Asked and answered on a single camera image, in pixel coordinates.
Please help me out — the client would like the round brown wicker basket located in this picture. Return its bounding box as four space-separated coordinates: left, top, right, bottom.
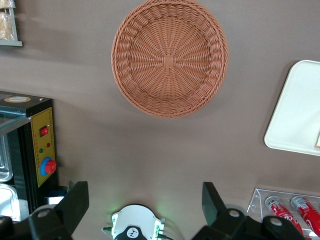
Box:
110 0 230 120

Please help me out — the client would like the cream plastic tray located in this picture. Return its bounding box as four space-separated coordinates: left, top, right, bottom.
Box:
263 59 320 157

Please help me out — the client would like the small metal container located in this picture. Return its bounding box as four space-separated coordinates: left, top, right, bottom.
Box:
44 181 76 206

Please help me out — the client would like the clear acrylic can holder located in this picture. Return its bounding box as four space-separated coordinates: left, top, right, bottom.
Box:
246 187 320 238

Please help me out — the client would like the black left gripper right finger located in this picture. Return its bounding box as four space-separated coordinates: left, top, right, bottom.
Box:
192 181 306 240

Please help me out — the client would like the black food warmer cabinet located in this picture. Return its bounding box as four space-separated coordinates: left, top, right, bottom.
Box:
0 91 60 223

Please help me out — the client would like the grey display shelf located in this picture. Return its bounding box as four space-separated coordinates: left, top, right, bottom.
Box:
0 0 23 47

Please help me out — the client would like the red cola can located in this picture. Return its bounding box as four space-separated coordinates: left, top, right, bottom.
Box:
289 195 320 236
264 195 305 237

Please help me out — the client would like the bagged bread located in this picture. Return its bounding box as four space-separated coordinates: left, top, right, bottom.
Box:
0 11 15 41

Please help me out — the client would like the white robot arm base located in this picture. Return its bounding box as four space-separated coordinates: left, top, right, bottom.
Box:
101 204 176 240

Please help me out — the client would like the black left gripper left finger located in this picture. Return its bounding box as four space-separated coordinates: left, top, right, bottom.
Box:
28 181 90 240

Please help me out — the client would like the metal pan in cabinet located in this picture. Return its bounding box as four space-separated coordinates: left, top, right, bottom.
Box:
0 183 21 223
0 134 14 183

